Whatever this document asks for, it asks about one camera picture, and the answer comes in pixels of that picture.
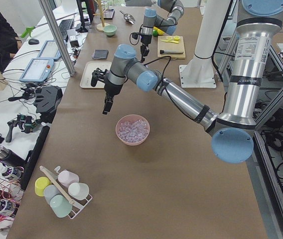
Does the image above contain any wooden cutting board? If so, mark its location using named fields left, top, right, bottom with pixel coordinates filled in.
left=157, top=36, right=186, bottom=59

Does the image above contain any black keyboard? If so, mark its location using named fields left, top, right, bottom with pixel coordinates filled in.
left=59, top=19, right=74, bottom=41

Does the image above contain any grey folded cloth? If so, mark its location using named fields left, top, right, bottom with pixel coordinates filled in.
left=92, top=49, right=109, bottom=60

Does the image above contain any black thermos bottle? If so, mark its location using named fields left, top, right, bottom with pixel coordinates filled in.
left=0, top=145, right=27, bottom=167

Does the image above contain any near teach pendant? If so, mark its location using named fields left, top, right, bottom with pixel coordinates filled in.
left=19, top=58, right=54, bottom=83

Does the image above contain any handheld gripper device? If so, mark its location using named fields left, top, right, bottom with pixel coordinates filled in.
left=5, top=114, right=42, bottom=142

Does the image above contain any black computer mouse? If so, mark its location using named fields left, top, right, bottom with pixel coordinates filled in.
left=28, top=38, right=39, bottom=45

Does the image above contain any yellow cup in rack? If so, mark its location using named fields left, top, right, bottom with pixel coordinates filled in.
left=34, top=176, right=52, bottom=197

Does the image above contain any white wire cup rack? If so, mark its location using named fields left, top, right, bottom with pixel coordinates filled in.
left=39, top=166, right=93, bottom=219

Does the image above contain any aluminium frame post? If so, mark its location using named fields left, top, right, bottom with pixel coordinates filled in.
left=39, top=0, right=76, bottom=77

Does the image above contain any pink bowl of ice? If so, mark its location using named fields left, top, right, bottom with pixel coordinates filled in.
left=115, top=115, right=150, bottom=146

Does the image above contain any mint green bowl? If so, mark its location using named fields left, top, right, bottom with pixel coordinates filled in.
left=103, top=25, right=117, bottom=36

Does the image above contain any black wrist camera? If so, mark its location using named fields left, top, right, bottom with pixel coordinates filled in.
left=129, top=32, right=141, bottom=46
left=91, top=68, right=108, bottom=87

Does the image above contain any grey cup in rack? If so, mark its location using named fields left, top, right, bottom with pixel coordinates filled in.
left=43, top=184, right=60, bottom=204

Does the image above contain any metal ice scoop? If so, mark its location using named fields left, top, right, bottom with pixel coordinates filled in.
left=120, top=10, right=136, bottom=24

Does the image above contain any wooden cup tree stand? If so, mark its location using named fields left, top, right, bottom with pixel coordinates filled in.
left=94, top=0, right=110, bottom=32

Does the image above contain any black gripper stand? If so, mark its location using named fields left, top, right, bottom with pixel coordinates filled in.
left=33, top=86, right=63, bottom=123

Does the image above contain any lemon slice near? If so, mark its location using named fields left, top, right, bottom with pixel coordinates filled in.
left=173, top=36, right=180, bottom=41

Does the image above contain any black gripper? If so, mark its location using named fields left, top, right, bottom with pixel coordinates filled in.
left=103, top=83, right=122, bottom=115
left=140, top=34, right=152, bottom=62

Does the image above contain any mint cup in rack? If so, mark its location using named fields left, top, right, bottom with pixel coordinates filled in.
left=50, top=195, right=72, bottom=218

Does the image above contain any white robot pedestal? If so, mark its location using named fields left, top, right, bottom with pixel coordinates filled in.
left=179, top=0, right=232, bottom=88

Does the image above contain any green lime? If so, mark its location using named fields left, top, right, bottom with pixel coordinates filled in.
left=152, top=30, right=158, bottom=37

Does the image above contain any white cup in rack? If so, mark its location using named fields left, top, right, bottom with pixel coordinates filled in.
left=68, top=182, right=89, bottom=200

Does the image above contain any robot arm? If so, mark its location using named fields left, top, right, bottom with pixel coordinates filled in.
left=103, top=0, right=283, bottom=163
left=140, top=0, right=184, bottom=62

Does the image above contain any far teach pendant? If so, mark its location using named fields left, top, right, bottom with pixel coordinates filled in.
left=37, top=40, right=61, bottom=61

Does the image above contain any pink cup in rack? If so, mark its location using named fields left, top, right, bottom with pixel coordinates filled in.
left=58, top=170, right=79, bottom=188

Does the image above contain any teach pendant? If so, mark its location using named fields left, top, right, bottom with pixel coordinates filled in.
left=19, top=58, right=54, bottom=83
left=37, top=40, right=61, bottom=61

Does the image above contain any steel rod black tip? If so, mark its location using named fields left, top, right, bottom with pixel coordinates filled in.
left=159, top=50, right=184, bottom=54

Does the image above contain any yellow plastic knife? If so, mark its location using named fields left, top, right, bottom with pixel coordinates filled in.
left=160, top=39, right=179, bottom=44

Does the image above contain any cream rectangular tray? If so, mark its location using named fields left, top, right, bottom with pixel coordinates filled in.
left=80, top=61, right=112, bottom=89

